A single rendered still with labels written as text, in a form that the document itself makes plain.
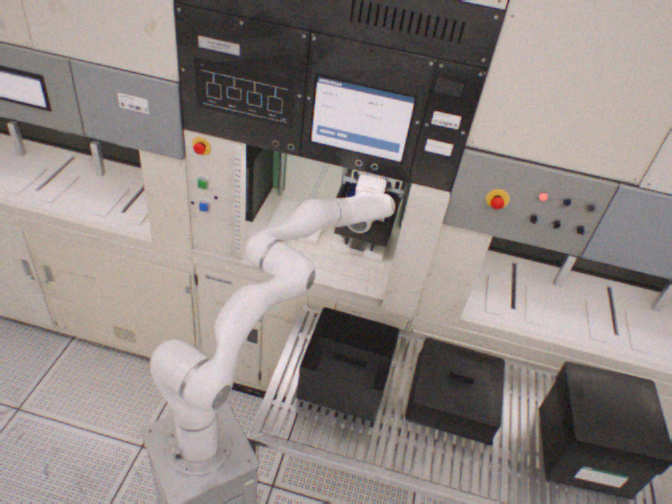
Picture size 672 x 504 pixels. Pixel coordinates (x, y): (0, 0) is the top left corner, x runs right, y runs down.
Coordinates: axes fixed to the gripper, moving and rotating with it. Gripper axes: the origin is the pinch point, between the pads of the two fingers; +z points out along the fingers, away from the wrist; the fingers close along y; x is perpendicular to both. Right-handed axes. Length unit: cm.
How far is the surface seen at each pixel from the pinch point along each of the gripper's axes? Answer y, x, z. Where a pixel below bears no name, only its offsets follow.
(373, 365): 17, -43, -54
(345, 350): 5, -43, -50
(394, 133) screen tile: 5.7, 35.5, -30.0
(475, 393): 51, -34, -61
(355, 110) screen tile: -7, 40, -30
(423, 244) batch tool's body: 22.5, 1.4, -35.4
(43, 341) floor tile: -144, -120, -34
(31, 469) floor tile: -110, -120, -93
